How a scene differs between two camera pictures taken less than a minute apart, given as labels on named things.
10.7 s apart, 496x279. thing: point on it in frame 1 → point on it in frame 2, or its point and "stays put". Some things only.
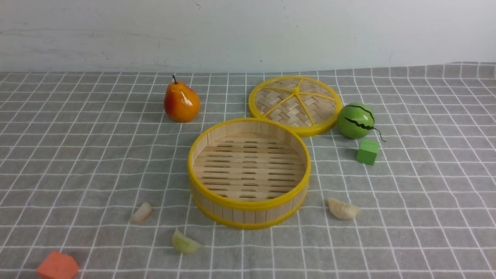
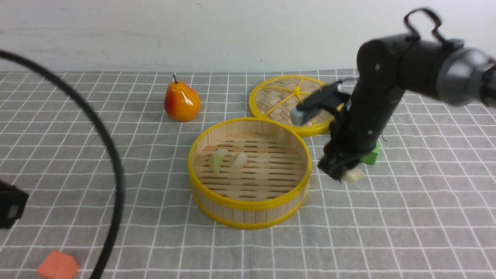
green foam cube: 368,151 stays put
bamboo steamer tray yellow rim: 247,173 stays put
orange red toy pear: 181,104 stays put
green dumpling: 184,245 → 216,159
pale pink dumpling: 142,214 → 240,159
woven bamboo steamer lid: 308,105 stays put
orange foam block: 57,265 stays put
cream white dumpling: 342,210 → 353,174
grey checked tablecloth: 90,164 stays put
